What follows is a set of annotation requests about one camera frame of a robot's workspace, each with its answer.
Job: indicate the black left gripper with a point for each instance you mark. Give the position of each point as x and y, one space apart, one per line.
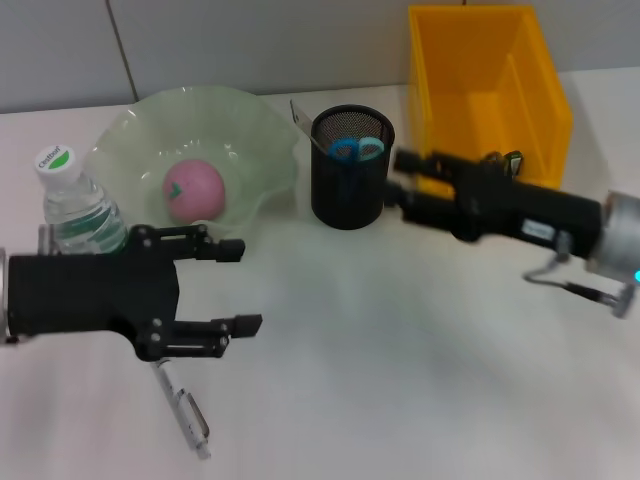
90 295

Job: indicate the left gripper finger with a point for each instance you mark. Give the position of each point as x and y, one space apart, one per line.
247 325

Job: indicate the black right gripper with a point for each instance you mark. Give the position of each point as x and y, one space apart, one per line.
525 210

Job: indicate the pink toy peach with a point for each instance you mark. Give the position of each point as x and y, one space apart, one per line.
195 192

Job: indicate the blue scissors with sheath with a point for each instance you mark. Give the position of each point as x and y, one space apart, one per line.
350 149

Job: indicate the green plastic wrapper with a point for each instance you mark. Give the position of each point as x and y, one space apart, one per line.
512 161

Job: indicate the grey and white pen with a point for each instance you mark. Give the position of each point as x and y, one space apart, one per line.
182 405

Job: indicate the transparent plastic ruler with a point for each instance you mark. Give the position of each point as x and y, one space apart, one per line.
302 120

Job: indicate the clear green-label water bottle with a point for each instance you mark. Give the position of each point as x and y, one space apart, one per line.
70 200

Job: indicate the black mesh pen holder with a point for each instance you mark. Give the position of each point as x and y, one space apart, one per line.
350 200

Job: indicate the green glass fruit plate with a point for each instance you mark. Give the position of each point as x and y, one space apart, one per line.
140 135

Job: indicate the yellow plastic bin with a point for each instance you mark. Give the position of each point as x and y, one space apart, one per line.
465 75

